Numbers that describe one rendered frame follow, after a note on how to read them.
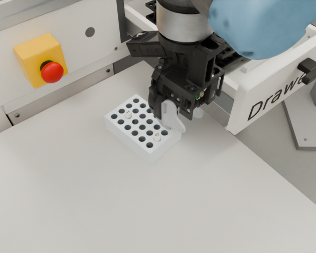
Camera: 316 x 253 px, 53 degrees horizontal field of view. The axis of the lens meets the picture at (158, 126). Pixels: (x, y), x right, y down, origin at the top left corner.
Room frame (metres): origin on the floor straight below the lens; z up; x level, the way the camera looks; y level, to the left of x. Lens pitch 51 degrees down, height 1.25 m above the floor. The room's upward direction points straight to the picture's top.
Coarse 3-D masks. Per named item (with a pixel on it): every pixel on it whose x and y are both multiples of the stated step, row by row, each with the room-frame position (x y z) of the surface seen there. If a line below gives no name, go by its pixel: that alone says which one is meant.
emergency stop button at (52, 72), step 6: (48, 66) 0.42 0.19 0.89; (54, 66) 0.42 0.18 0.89; (60, 66) 0.43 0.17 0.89; (42, 72) 0.41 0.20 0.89; (48, 72) 0.41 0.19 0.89; (54, 72) 0.42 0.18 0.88; (60, 72) 0.42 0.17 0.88; (42, 78) 0.41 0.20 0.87; (48, 78) 0.41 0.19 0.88; (54, 78) 0.41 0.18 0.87; (60, 78) 0.42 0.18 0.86
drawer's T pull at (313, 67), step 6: (306, 60) 0.41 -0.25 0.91; (312, 60) 0.41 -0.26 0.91; (300, 66) 0.40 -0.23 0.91; (306, 66) 0.40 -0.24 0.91; (312, 66) 0.40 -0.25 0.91; (306, 72) 0.39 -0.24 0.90; (312, 72) 0.38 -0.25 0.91; (306, 78) 0.37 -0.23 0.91; (312, 78) 0.37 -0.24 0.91; (306, 84) 0.37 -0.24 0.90
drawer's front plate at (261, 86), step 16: (304, 48) 0.42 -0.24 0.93; (272, 64) 0.38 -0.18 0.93; (288, 64) 0.39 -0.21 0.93; (256, 80) 0.35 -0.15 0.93; (272, 80) 0.36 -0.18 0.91; (288, 80) 0.40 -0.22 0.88; (240, 96) 0.33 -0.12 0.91; (256, 96) 0.34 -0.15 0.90; (272, 96) 0.38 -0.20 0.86; (240, 112) 0.33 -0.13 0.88; (240, 128) 0.33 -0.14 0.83
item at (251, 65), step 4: (252, 60) 0.49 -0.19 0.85; (256, 60) 0.49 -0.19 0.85; (260, 60) 0.49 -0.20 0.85; (264, 60) 0.50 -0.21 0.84; (244, 64) 0.48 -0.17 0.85; (248, 64) 0.48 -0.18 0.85; (252, 64) 0.48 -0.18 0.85; (256, 64) 0.48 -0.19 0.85; (260, 64) 0.49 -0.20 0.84; (244, 68) 0.47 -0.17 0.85; (248, 68) 0.47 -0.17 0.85; (252, 68) 0.47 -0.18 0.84
